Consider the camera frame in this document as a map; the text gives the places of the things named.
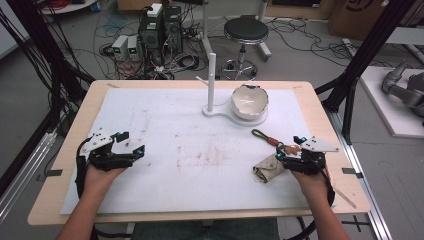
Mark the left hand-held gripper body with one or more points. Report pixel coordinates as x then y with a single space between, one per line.
100 156

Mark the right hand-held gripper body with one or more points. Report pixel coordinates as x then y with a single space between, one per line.
311 158

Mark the beige pouch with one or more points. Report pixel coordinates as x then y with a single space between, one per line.
268 170

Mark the person's left hand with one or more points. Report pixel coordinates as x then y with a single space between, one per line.
100 181

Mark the person's right hand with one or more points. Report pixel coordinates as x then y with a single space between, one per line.
313 186

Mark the black tape piece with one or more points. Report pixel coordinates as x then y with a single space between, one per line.
53 173
351 171

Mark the white table mat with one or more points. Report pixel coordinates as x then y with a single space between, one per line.
186 186

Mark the white eggshell-shaped bowl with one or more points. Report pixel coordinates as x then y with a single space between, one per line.
249 101

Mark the white power supply unit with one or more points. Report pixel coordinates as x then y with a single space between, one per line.
133 48
119 46

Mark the white floor board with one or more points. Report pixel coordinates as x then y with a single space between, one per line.
380 100

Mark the white peg stand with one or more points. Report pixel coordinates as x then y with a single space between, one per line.
211 83

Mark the black computer tower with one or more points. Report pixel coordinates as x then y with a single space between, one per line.
172 28
150 36

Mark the white power strip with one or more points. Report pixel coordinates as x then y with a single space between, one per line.
349 46

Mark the white metal stand leg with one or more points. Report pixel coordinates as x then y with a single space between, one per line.
264 36
206 30

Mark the black round stool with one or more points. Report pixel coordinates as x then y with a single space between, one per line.
246 31

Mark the cardboard box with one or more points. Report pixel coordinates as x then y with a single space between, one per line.
360 15

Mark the aluminium rail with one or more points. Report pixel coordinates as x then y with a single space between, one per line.
363 186
23 173

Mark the black frame post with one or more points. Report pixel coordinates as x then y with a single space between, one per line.
43 46
370 46

